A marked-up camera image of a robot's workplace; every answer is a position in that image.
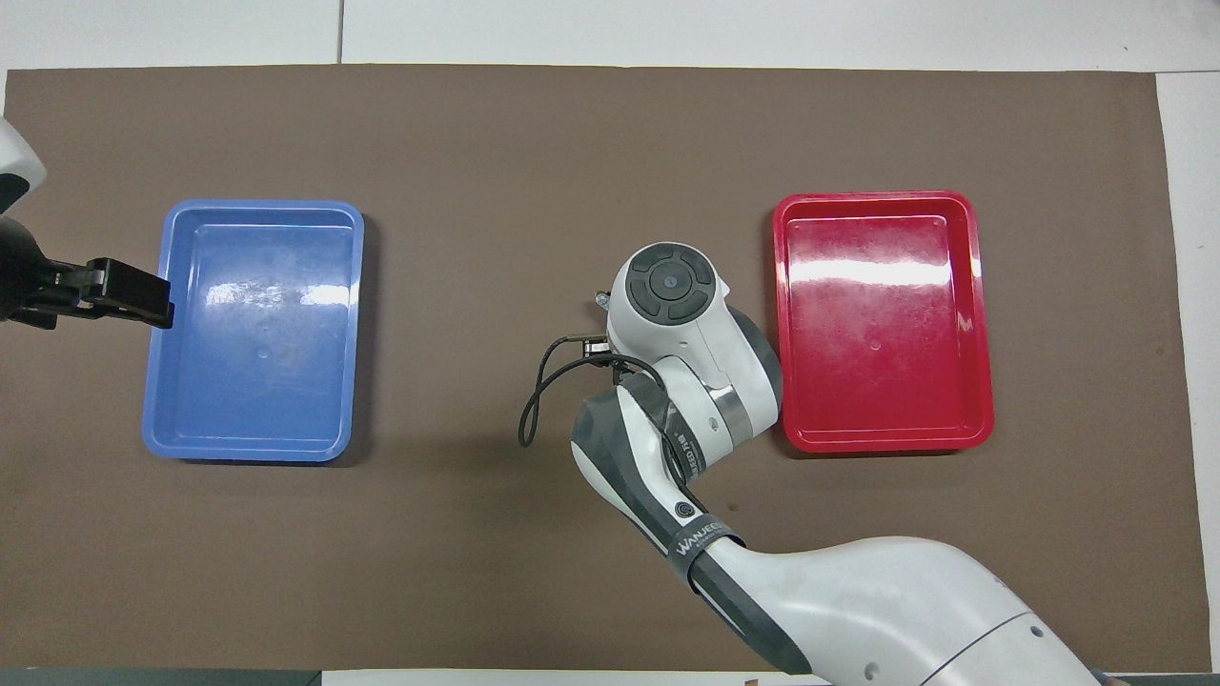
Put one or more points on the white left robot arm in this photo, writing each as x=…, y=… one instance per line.
x=17, y=157

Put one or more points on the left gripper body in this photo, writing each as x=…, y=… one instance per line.
x=19, y=276

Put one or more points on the brown table mat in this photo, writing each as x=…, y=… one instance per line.
x=477, y=572

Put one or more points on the blue plastic tray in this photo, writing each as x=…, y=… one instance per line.
x=257, y=362

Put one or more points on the red plastic tray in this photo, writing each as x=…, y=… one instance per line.
x=877, y=343

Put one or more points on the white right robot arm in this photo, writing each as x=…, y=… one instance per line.
x=858, y=610

